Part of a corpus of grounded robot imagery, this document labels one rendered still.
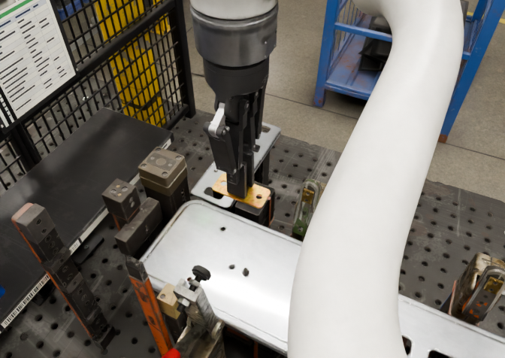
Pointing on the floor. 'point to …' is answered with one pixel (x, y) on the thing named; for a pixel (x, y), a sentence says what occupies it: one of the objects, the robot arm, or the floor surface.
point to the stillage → (328, 80)
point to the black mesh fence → (26, 151)
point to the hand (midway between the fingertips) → (240, 172)
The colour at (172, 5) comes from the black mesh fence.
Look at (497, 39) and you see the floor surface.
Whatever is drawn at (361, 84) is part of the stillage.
